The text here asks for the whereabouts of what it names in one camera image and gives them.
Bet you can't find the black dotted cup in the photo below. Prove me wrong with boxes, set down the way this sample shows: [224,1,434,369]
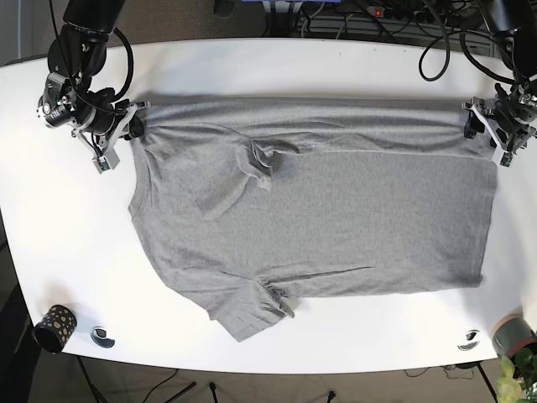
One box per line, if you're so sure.
[32,305,77,354]

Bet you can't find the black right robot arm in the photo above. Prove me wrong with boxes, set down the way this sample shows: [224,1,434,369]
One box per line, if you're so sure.
[37,1,150,173]

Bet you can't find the green potted plant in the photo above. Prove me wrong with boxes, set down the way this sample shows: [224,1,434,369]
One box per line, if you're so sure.
[497,347,536,403]

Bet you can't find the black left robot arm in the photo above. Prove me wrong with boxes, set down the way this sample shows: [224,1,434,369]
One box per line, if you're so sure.
[455,1,536,167]

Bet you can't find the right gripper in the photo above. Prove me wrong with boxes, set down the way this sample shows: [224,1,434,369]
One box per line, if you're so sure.
[76,102,150,174]

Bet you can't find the light grey printed T-shirt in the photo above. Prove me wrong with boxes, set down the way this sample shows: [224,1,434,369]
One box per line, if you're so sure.
[129,97,497,342]

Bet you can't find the grey plant pot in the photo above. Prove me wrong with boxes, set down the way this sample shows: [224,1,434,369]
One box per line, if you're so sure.
[491,314,536,359]

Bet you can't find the left silver table grommet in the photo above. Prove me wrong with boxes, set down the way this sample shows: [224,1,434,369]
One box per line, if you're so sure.
[91,327,116,348]

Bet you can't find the silver table grommet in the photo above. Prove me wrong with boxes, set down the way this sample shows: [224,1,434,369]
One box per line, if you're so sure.
[91,327,116,348]
[456,329,482,352]

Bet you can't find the right silver table grommet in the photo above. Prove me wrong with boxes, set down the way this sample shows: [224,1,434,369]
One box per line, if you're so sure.
[456,329,482,352]

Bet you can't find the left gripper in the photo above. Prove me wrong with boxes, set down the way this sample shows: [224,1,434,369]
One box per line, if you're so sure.
[463,94,536,167]

